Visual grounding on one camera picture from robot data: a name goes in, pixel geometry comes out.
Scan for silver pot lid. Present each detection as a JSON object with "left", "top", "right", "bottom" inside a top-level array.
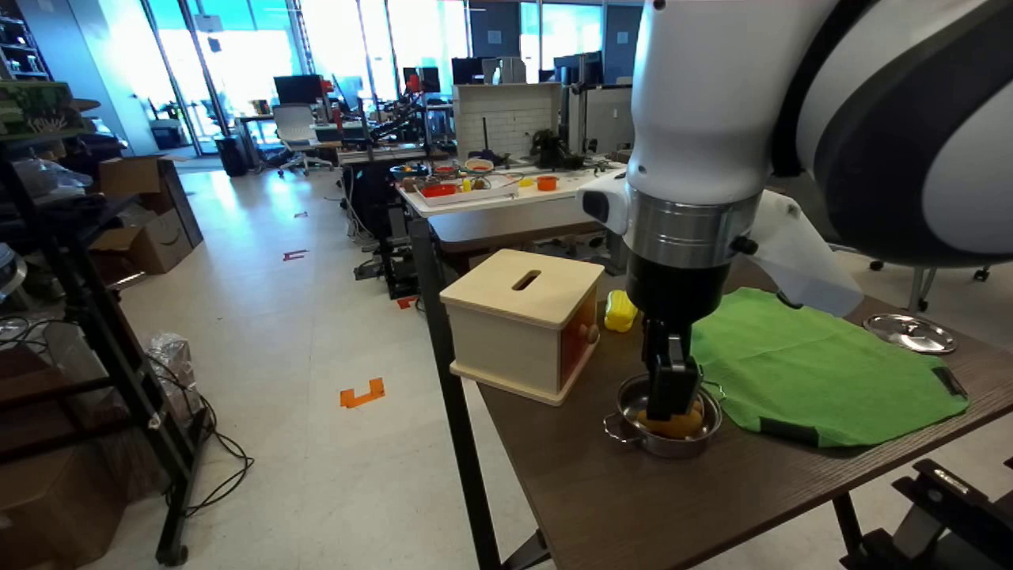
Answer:
[{"left": 864, "top": 313, "right": 957, "bottom": 355}]

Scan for yellow block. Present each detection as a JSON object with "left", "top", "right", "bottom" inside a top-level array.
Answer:
[{"left": 605, "top": 290, "right": 640, "bottom": 334}]

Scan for black metal rack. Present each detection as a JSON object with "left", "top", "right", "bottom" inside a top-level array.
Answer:
[{"left": 0, "top": 84, "right": 216, "bottom": 566}]

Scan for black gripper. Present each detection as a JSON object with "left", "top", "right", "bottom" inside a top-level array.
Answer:
[{"left": 631, "top": 256, "right": 729, "bottom": 421}]

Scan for cardboard boxes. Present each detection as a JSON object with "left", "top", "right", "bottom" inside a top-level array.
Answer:
[{"left": 90, "top": 155, "right": 202, "bottom": 282}]

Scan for orange plush toy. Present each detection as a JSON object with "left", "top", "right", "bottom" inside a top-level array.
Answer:
[{"left": 642, "top": 398, "right": 706, "bottom": 439}]

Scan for silver pot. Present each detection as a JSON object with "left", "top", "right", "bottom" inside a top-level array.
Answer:
[{"left": 602, "top": 380, "right": 721, "bottom": 459}]

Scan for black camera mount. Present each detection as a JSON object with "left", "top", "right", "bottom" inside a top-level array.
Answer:
[{"left": 832, "top": 459, "right": 1013, "bottom": 570}]

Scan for orange floor tape marker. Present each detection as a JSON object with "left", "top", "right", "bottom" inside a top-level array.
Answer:
[{"left": 339, "top": 378, "right": 385, "bottom": 410}]

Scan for green cloth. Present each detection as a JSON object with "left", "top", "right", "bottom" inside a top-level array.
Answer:
[{"left": 694, "top": 290, "right": 969, "bottom": 451}]

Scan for white table with clutter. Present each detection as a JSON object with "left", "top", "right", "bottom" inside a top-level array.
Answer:
[{"left": 396, "top": 159, "right": 625, "bottom": 218}]

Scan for wooden box with red drawer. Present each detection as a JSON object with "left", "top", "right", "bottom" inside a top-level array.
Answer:
[{"left": 439, "top": 247, "right": 605, "bottom": 407}]

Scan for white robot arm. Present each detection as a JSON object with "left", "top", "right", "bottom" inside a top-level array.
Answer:
[{"left": 582, "top": 0, "right": 1013, "bottom": 417}]

